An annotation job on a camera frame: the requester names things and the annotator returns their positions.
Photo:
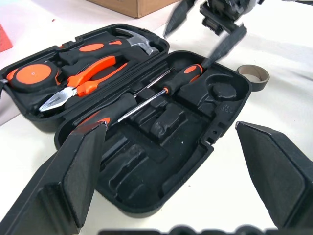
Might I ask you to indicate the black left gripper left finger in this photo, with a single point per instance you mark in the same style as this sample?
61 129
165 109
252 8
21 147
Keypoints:
51 186

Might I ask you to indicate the black electrical tape roll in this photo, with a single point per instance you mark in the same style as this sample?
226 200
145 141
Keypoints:
256 83

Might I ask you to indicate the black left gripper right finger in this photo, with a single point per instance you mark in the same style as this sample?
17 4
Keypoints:
281 176

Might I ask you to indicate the black orange tape measure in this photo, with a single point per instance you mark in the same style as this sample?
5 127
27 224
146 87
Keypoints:
31 74

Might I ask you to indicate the brown cardboard box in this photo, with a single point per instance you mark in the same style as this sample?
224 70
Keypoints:
141 6

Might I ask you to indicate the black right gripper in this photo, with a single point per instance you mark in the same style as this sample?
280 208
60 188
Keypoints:
225 12

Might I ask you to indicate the black plastic tool case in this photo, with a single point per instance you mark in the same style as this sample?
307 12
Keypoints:
156 161

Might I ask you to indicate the red rectangular box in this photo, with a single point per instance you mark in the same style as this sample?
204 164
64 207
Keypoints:
5 38

